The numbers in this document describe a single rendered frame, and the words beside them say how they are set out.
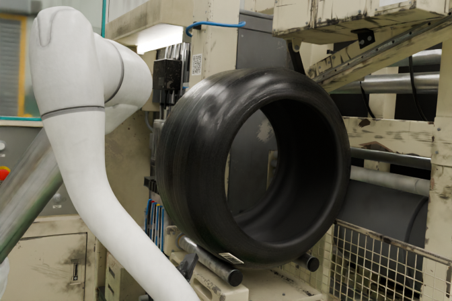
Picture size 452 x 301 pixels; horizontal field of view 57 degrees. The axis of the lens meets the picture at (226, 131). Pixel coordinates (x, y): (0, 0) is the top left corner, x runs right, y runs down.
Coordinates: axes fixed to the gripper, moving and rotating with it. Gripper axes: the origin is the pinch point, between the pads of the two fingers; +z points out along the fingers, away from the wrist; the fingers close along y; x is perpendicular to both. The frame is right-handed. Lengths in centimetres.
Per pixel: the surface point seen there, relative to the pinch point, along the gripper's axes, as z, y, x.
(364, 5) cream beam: 59, -33, 52
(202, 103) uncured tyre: 30.4, -27.4, 6.3
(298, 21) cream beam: 77, -33, 31
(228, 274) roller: 15.4, 16.3, -0.4
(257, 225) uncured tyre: 51, 26, -2
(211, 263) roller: 21.4, 16.5, -7.5
